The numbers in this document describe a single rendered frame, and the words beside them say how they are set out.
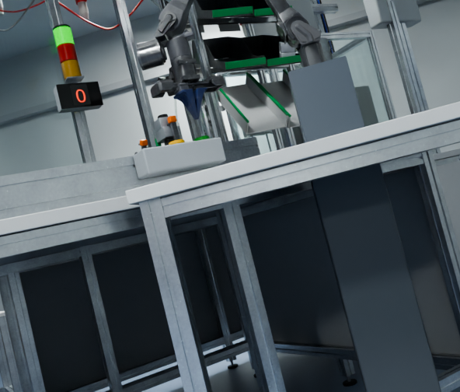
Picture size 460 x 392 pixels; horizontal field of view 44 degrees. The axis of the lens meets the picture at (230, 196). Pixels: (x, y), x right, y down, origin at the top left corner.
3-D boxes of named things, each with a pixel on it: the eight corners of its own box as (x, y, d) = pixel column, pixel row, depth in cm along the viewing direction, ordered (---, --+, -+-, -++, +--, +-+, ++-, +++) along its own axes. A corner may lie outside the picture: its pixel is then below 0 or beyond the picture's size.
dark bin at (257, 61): (266, 64, 172) (264, 40, 170) (226, 71, 167) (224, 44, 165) (229, 58, 197) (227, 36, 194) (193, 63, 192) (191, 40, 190)
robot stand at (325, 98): (368, 138, 132) (346, 54, 133) (308, 153, 134) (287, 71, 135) (362, 145, 146) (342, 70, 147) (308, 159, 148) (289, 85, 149)
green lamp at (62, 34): (76, 41, 164) (72, 26, 164) (58, 42, 161) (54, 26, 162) (71, 48, 168) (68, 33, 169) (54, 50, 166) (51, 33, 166)
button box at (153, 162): (227, 160, 141) (221, 135, 141) (148, 173, 130) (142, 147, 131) (214, 166, 147) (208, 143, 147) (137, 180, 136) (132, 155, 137)
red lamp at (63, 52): (80, 58, 164) (76, 42, 164) (63, 59, 161) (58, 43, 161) (75, 64, 168) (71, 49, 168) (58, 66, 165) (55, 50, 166)
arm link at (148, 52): (179, 19, 148) (135, 32, 149) (173, 8, 140) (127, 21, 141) (189, 61, 148) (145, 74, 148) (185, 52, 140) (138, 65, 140)
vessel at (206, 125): (234, 139, 259) (214, 60, 262) (207, 144, 252) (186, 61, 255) (220, 147, 272) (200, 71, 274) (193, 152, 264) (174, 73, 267)
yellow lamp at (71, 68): (84, 75, 163) (80, 58, 164) (67, 76, 161) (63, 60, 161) (79, 81, 168) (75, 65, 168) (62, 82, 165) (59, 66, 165)
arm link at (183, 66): (218, 52, 146) (207, 61, 151) (152, 57, 137) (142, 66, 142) (226, 83, 146) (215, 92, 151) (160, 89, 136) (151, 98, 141)
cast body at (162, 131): (179, 134, 161) (173, 110, 161) (165, 137, 158) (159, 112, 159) (168, 142, 168) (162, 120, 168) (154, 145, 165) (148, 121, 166)
